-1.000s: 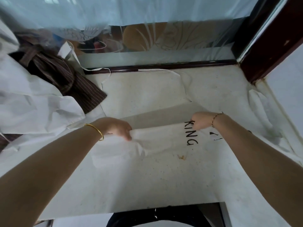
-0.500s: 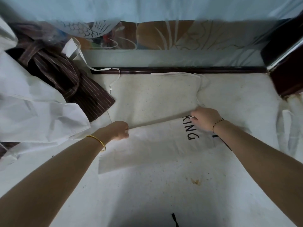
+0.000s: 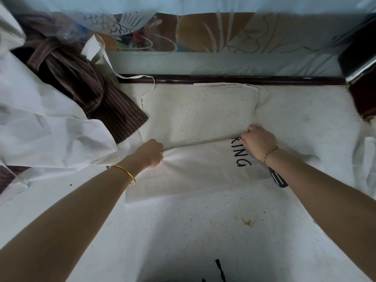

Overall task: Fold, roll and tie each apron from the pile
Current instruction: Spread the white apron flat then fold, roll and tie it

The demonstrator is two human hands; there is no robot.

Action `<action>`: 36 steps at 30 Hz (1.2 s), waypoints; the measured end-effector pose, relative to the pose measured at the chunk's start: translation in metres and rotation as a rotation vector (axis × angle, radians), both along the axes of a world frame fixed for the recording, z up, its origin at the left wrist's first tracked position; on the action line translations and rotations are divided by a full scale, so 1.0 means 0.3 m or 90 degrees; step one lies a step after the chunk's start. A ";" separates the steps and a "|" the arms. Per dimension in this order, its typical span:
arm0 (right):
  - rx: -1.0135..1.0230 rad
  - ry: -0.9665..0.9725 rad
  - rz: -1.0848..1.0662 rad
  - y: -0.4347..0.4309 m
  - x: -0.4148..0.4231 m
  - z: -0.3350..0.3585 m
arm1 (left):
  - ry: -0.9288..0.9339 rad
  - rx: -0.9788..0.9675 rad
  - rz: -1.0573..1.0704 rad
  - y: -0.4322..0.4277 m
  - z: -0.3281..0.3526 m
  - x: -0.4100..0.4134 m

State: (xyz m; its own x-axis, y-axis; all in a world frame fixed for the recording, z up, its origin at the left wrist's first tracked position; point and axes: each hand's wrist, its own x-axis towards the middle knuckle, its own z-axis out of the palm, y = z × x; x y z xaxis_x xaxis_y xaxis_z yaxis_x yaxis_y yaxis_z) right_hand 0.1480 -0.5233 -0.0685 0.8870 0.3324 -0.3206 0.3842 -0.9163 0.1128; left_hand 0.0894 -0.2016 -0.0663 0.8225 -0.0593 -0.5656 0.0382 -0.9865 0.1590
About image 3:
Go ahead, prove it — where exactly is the person's right hand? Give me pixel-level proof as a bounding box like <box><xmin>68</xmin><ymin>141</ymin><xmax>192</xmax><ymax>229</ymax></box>
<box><xmin>239</xmin><ymin>124</ymin><xmax>278</xmax><ymax>162</ymax></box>

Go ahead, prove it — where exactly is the dark wooden rail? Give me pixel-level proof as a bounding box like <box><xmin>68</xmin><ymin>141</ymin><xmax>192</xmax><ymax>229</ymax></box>
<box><xmin>117</xmin><ymin>74</ymin><xmax>347</xmax><ymax>86</ymax></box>

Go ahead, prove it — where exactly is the person's right forearm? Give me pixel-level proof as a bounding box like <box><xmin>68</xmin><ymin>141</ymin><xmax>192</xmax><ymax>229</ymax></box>
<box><xmin>263</xmin><ymin>148</ymin><xmax>376</xmax><ymax>282</ymax></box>

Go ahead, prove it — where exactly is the white cloth with strap loop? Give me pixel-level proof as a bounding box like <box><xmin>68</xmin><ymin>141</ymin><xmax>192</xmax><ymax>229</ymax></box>
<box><xmin>351</xmin><ymin>114</ymin><xmax>376</xmax><ymax>201</ymax></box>

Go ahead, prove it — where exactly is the thin gold chain bracelet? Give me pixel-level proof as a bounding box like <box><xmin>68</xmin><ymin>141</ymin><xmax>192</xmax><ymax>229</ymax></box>
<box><xmin>263</xmin><ymin>146</ymin><xmax>279</xmax><ymax>165</ymax></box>

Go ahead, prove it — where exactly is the frosted patterned glass partition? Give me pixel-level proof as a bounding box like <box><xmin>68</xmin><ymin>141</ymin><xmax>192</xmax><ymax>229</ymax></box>
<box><xmin>50</xmin><ymin>9</ymin><xmax>376</xmax><ymax>78</ymax></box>

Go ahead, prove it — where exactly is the brown striped garment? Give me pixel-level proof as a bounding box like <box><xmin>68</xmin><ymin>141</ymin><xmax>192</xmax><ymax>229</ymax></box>
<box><xmin>10</xmin><ymin>26</ymin><xmax>149</xmax><ymax>144</ymax></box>

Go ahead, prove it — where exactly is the gold bangle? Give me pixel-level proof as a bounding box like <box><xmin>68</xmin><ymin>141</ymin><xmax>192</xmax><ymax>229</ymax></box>
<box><xmin>110</xmin><ymin>164</ymin><xmax>136</xmax><ymax>185</ymax></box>

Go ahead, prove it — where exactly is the person's left forearm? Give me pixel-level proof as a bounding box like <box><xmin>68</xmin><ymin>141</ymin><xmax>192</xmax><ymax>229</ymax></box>
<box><xmin>0</xmin><ymin>155</ymin><xmax>147</xmax><ymax>282</ymax></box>

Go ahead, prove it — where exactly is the white garment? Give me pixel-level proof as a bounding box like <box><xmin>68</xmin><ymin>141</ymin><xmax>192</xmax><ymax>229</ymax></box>
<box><xmin>0</xmin><ymin>3</ymin><xmax>119</xmax><ymax>200</ymax></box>

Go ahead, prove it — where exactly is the person's left hand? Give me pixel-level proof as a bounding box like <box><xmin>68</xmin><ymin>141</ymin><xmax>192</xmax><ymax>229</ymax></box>
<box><xmin>132</xmin><ymin>139</ymin><xmax>164</xmax><ymax>171</ymax></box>

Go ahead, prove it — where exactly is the white apron with black print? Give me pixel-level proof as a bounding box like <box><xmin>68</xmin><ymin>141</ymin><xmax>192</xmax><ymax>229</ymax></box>
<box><xmin>82</xmin><ymin>33</ymin><xmax>321</xmax><ymax>205</ymax></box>

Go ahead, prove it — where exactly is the dark red wooden furniture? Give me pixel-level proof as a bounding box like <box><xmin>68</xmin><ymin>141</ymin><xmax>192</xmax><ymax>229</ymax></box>
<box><xmin>338</xmin><ymin>41</ymin><xmax>376</xmax><ymax>118</ymax></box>

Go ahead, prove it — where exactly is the clear plastic bag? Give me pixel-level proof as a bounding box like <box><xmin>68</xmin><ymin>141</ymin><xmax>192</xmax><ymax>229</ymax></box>
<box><xmin>53</xmin><ymin>14</ymin><xmax>89</xmax><ymax>46</ymax></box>

